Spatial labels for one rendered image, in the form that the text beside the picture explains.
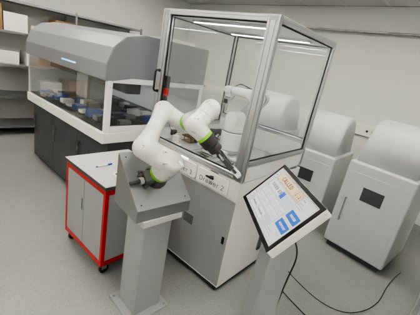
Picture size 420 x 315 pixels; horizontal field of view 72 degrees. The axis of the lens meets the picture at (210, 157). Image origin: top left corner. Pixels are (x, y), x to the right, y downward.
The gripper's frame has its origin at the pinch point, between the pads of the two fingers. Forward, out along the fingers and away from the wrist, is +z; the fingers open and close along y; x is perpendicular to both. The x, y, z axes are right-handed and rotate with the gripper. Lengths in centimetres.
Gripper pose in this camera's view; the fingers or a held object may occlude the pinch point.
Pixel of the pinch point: (235, 171)
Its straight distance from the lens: 161.9
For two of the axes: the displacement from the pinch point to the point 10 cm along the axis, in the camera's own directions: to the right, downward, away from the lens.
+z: 6.4, 7.1, 3.1
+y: -0.8, -3.3, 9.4
